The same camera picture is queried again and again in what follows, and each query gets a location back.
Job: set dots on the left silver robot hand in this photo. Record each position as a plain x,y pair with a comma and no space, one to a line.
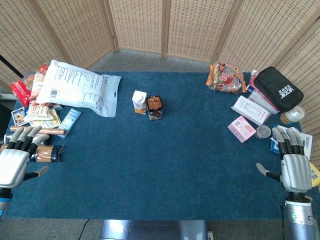
13,165

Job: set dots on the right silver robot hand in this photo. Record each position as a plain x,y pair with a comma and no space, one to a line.
296,172

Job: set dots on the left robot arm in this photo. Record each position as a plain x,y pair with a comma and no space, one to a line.
3,202

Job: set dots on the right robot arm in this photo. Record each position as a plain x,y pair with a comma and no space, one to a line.
301,217

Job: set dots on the robot base body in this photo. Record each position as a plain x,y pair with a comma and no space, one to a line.
153,230

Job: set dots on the orange bottle with white cap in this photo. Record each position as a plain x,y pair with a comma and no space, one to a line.
292,115

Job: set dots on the black-lidded transparent jar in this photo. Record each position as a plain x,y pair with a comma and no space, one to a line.
155,107

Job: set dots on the yellow packet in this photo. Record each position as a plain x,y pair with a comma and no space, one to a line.
315,173

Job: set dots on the white paper sheet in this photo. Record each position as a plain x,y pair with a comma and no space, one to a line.
306,143

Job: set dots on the blue white snack packet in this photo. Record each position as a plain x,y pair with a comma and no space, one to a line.
275,146

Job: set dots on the dark brown snack packet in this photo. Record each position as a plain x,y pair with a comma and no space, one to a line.
50,153

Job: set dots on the blue picture card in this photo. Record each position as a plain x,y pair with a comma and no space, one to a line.
20,116

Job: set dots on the clear plastic round lid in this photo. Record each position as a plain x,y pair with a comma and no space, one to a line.
263,132

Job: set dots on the long brown sausage stick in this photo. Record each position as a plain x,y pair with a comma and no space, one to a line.
53,131

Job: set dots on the yellow green sachet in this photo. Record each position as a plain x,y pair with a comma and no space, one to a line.
46,122

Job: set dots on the beige wafer snack pack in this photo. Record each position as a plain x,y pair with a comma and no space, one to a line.
38,108

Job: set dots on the pink small box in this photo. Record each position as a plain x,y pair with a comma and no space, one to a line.
241,128

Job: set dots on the light blue flat packet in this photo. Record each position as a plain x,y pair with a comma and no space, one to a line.
70,120

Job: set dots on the red snack package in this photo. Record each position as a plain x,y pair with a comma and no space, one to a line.
21,91

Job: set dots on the white pink-edged box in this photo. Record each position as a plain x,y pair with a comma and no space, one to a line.
251,110

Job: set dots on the transparent flat plastic pack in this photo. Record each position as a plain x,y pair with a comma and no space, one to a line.
265,100

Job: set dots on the black zip pouch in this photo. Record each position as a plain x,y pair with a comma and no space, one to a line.
278,90

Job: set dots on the large white plastic bag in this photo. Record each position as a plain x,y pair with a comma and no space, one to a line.
80,87

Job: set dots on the colourful snack bag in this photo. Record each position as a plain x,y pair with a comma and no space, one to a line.
226,78

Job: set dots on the blue table mat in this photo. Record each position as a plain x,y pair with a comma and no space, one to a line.
150,160

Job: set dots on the small white drink carton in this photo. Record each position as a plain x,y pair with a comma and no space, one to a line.
139,102

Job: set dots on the woven bamboo folding screen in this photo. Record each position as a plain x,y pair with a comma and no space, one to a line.
160,27

